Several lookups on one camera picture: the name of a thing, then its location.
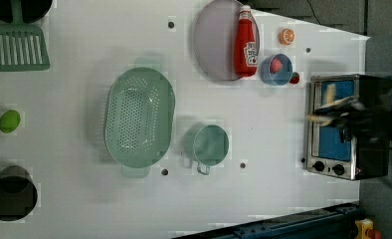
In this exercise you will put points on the red ketchup bottle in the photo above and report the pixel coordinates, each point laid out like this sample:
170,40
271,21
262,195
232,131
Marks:
245,50

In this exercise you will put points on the orange slice toy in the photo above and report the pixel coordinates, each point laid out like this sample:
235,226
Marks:
286,37

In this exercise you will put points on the red strawberry toy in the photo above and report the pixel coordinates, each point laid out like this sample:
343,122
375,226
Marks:
295,78

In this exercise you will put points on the blue frame rail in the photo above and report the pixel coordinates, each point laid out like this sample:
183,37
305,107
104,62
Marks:
333,222

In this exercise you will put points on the lilac round plate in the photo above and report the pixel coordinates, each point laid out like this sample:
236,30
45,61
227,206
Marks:
214,38

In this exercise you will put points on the green measuring cup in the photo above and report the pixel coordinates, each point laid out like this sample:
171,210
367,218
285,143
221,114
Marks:
207,145

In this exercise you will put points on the pink strawberry toy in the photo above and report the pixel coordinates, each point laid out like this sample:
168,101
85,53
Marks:
275,66

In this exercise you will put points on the green slotted spatula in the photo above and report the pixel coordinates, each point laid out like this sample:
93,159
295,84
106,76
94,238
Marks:
22,47

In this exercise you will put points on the yellow red clamp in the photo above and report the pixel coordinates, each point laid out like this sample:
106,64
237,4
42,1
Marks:
366,230

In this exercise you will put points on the blue bowl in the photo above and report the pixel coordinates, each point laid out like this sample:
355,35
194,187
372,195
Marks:
280,78

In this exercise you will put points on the black toaster oven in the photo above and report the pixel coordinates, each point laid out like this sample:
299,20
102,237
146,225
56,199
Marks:
357,159

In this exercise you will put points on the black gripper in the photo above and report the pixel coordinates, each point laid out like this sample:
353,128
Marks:
363,123

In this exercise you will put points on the green lime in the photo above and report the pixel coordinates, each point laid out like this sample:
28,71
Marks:
9,121

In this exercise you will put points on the black cylindrical holder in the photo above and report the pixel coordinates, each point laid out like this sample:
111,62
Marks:
31,11

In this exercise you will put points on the black cylindrical cup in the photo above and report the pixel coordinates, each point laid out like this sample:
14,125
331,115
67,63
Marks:
18,193

